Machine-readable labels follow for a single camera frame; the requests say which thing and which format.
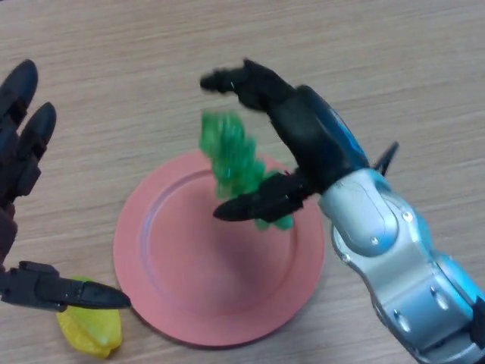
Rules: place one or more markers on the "green plastic grape bunch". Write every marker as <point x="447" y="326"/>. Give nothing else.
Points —
<point x="231" y="151"/>

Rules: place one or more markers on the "pink round plate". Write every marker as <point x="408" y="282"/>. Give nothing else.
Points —
<point x="212" y="273"/>

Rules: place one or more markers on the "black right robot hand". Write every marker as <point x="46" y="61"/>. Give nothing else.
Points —
<point x="314" y="144"/>

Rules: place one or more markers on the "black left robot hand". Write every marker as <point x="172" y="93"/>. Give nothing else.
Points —
<point x="15" y="159"/>

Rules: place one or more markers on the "yellow starfruit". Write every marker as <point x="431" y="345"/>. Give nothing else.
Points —
<point x="92" y="333"/>

